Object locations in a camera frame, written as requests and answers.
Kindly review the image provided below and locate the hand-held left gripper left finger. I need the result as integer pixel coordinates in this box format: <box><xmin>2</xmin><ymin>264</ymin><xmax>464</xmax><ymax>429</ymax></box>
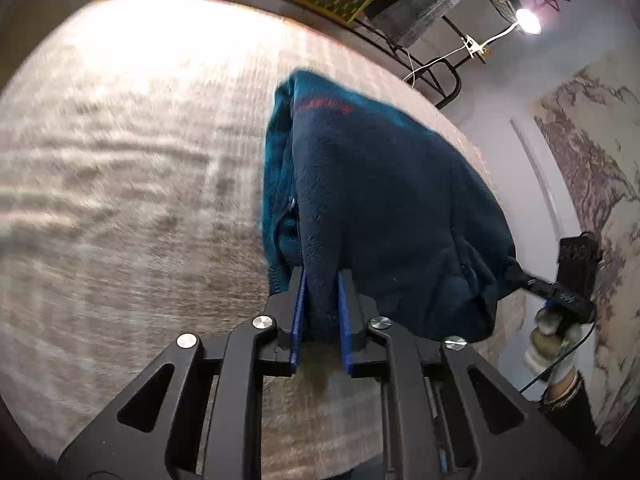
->
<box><xmin>57</xmin><ymin>266</ymin><xmax>307</xmax><ymax>480</ymax></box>

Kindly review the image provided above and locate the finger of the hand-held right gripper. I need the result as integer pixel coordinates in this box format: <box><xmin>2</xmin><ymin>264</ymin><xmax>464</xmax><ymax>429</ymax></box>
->
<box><xmin>505</xmin><ymin>257</ymin><xmax>551</xmax><ymax>301</ymax></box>

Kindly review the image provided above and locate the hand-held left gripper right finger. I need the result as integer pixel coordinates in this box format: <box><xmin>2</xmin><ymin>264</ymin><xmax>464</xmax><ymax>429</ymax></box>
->
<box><xmin>337</xmin><ymin>269</ymin><xmax>591</xmax><ymax>480</ymax></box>

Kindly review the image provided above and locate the teal plaid shirt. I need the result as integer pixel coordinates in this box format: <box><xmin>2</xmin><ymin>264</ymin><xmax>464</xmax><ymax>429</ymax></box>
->
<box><xmin>260</xmin><ymin>67</ymin><xmax>518</xmax><ymax>343</ymax></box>

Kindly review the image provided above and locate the person's right forearm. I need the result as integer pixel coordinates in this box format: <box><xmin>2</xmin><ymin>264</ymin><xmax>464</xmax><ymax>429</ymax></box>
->
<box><xmin>540</xmin><ymin>370</ymin><xmax>596</xmax><ymax>441</ymax></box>

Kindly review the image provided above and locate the black metal clothes rack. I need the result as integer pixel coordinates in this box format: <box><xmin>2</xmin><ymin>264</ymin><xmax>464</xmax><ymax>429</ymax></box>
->
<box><xmin>140</xmin><ymin>0</ymin><xmax>583</xmax><ymax>108</ymax></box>

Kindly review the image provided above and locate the person's right hand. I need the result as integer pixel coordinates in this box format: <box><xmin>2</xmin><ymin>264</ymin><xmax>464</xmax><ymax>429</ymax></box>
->
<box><xmin>524</xmin><ymin>305</ymin><xmax>583</xmax><ymax>386</ymax></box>

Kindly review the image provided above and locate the beige checked mat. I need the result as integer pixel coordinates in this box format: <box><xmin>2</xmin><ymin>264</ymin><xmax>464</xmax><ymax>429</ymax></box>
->
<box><xmin>0</xmin><ymin>0</ymin><xmax>526</xmax><ymax>466</ymax></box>

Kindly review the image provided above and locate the white clip lamp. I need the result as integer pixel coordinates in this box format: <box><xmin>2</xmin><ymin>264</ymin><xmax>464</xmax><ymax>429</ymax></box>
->
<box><xmin>462</xmin><ymin>7</ymin><xmax>543</xmax><ymax>61</ymax></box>

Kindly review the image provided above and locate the white lamp cable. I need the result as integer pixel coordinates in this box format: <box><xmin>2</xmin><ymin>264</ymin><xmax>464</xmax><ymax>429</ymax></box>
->
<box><xmin>404</xmin><ymin>52</ymin><xmax>468</xmax><ymax>86</ymax></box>

